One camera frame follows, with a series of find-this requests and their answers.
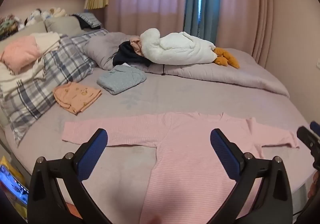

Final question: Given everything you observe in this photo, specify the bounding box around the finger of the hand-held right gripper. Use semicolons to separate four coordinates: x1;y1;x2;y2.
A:
297;126;320;162
309;121;320;137

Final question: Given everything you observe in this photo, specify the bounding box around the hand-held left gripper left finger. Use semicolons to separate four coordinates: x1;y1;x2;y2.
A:
27;128;108;224

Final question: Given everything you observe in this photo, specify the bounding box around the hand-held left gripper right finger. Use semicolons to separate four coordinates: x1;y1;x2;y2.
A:
210;128;293;224

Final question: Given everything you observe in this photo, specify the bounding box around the pink striped long-sleeve garment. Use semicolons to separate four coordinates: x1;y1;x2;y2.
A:
61;112;300;224

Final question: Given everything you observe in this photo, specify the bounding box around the folded orange printed garment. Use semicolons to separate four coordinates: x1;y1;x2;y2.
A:
52;82;102;115

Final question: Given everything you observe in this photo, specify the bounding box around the folded grey-blue garment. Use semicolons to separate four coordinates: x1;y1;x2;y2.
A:
97;65;147;95

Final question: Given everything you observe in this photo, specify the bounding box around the lilac bed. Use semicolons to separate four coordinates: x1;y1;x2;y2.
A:
0;47;313;224

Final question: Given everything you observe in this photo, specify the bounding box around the lilac duvet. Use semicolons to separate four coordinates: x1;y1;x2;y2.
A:
84;32;290;98

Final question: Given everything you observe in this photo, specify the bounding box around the plaid pillow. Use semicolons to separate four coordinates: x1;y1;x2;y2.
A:
0;28;109;146

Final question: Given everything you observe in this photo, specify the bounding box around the dark navy garment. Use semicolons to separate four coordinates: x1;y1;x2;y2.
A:
112;41;152;67

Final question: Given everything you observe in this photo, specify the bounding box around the white goose plush toy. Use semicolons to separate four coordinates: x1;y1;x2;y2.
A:
140;28;240;69

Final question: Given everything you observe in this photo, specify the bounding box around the peach garment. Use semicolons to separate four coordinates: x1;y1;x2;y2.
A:
129;35;144;55

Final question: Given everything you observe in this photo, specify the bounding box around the cream garment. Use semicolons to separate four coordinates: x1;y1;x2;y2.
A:
0;32;63;98

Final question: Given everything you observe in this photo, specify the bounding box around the striped pillow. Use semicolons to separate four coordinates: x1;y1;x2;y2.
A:
72;12;102;30

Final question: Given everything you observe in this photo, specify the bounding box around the pink pleated curtain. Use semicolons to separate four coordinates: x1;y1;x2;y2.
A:
215;0;273;64

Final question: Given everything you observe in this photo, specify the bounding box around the cream plush toy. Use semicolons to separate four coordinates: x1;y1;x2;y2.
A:
49;7;68;18

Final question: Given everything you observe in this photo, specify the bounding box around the white and blue plush toy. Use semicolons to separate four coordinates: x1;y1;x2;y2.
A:
25;9;52;26

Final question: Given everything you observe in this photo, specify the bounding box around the green patterned cloth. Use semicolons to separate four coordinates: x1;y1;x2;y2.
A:
0;14;20;39

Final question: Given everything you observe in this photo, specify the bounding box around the blue curtain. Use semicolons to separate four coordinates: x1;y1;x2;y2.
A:
183;0;222;44

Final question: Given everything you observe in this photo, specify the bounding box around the black cable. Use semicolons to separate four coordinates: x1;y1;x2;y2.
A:
291;196;320;216

